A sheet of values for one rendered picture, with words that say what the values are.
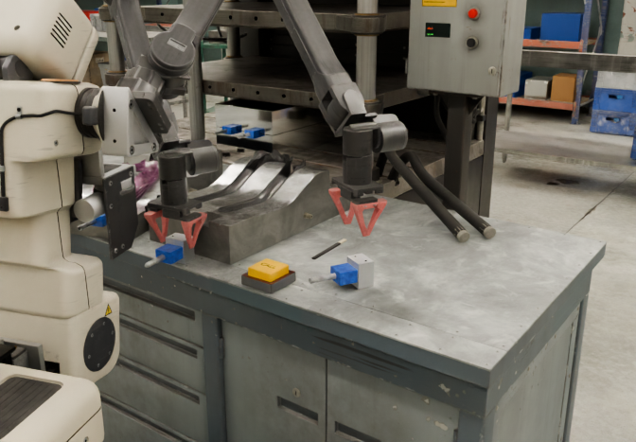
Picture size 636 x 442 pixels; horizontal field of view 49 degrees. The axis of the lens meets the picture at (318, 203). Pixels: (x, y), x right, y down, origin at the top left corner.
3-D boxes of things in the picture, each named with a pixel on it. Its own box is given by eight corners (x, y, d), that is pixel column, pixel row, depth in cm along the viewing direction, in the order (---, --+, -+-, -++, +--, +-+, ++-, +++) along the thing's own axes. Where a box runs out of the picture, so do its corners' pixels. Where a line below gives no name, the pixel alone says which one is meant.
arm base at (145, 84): (86, 95, 115) (151, 98, 112) (106, 61, 119) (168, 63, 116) (108, 130, 122) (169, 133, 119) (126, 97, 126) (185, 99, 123)
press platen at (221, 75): (378, 162, 207) (379, 103, 202) (102, 114, 280) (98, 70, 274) (488, 118, 271) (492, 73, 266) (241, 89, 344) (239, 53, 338)
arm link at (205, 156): (145, 139, 151) (155, 119, 145) (194, 132, 158) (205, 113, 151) (162, 187, 148) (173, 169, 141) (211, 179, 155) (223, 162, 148)
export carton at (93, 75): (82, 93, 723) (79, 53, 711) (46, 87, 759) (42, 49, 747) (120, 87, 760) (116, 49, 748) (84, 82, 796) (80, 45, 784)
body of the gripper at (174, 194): (166, 202, 154) (163, 169, 152) (203, 208, 150) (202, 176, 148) (146, 210, 149) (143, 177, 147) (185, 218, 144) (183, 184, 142)
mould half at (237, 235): (230, 265, 151) (227, 205, 147) (150, 239, 165) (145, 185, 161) (355, 206, 189) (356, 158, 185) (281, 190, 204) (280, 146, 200)
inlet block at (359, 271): (315, 298, 135) (315, 273, 133) (305, 288, 139) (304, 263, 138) (373, 286, 141) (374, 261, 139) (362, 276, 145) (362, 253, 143)
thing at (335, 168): (372, 208, 212) (372, 185, 210) (101, 150, 285) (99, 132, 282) (483, 154, 277) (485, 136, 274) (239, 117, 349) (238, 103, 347)
